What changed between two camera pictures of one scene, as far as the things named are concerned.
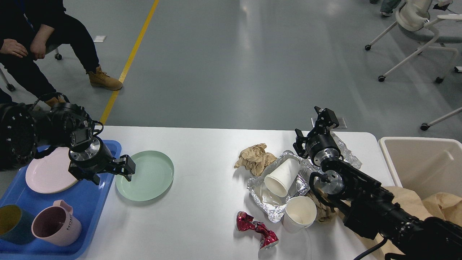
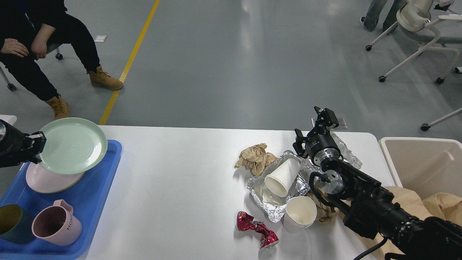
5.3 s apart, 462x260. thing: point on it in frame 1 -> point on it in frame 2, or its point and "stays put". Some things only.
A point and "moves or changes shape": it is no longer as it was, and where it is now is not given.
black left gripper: (96, 156) -> (13, 150)
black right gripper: (321, 146) stays put
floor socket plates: (342, 124) stays put
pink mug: (56, 225) stays put
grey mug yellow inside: (17, 225) stays put
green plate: (154, 171) moves or changes shape
